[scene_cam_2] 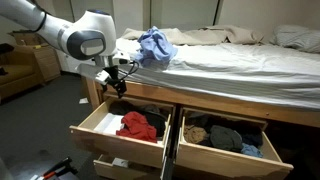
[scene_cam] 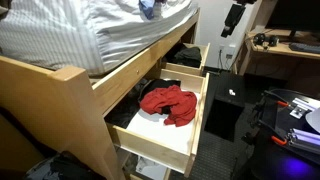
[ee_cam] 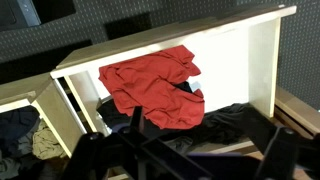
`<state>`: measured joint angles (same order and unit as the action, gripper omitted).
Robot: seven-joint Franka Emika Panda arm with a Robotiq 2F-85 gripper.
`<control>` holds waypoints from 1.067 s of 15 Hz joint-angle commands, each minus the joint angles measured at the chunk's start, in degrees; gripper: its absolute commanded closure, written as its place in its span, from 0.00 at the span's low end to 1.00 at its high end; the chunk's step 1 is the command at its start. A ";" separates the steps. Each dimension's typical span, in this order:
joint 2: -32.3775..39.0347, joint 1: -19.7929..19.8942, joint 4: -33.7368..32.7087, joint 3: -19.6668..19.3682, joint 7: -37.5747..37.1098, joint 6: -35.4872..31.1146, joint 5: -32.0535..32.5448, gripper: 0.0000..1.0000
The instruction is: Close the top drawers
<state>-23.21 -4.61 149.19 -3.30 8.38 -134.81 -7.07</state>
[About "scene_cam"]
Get wooden drawer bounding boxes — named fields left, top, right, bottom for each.
left=162, top=43, right=210, bottom=76
left=107, top=69, right=209, bottom=177
left=123, top=154, right=171, bottom=180

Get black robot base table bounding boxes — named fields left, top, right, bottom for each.
left=231, top=89, right=320, bottom=180

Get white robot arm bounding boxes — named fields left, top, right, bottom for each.
left=221, top=0, right=257, bottom=38

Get red garment in drawer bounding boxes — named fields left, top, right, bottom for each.
left=140, top=85, right=197, bottom=127

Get dark clothes in far drawer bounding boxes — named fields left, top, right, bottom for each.
left=165, top=43, right=202, bottom=68

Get black cube cabinet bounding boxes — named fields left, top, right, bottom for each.
left=205, top=72, right=245, bottom=142

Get white tag on cabinet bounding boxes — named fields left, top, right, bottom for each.
left=228, top=89, right=236, bottom=96

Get white clothes in bottom drawer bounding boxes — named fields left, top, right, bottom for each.
left=136, top=156, right=167, bottom=180

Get blue cloth on bed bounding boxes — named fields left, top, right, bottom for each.
left=139, top=0, right=155, bottom=20

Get striped white mattress bedding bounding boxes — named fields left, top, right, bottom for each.
left=0, top=0, right=198, bottom=76

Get wooden desk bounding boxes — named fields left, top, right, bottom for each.
left=233, top=29, right=320, bottom=91

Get black headphones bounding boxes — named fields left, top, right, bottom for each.
left=253, top=33, right=279, bottom=47

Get orange clamp upper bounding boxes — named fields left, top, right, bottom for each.
left=277, top=101, right=289, bottom=107

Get orange clamp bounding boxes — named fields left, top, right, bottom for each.
left=271, top=136, right=287, bottom=146
left=277, top=101, right=289, bottom=107

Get dark clothes pile on floor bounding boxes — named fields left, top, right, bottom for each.
left=23, top=151, right=106, bottom=180

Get orange clamp lower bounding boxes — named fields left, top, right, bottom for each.
left=271, top=136, right=287, bottom=146

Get black keyboard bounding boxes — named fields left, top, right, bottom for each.
left=289, top=43, right=320, bottom=54

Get black monitor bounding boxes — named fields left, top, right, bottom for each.
left=266, top=0, right=320, bottom=32

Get wall power outlet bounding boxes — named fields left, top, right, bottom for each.
left=219, top=44, right=235, bottom=59

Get wooden bed frame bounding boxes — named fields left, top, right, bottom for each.
left=0, top=14, right=206, bottom=180

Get aluminium bracket upper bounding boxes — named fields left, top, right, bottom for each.
left=290, top=98, right=320, bottom=119

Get aluminium rail lower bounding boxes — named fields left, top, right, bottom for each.
left=287, top=129, right=320, bottom=154

